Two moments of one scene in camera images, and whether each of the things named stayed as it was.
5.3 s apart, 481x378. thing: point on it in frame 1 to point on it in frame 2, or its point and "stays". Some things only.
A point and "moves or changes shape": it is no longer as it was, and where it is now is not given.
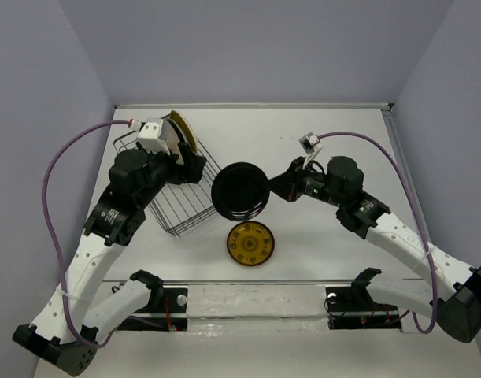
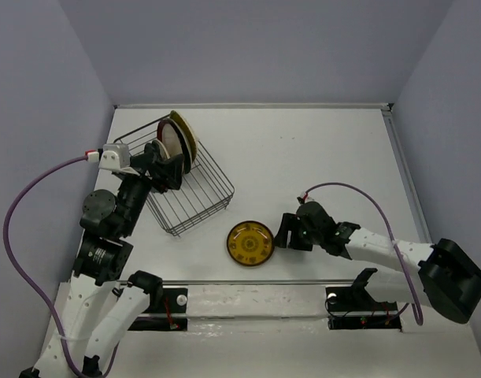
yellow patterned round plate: [250, 242] stays
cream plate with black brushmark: [173, 132] moves or changes shape
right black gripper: [288, 184] to [290, 221]
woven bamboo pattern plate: [186, 128] stays
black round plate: [240, 191] to [185, 146]
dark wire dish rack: [181, 205] stays
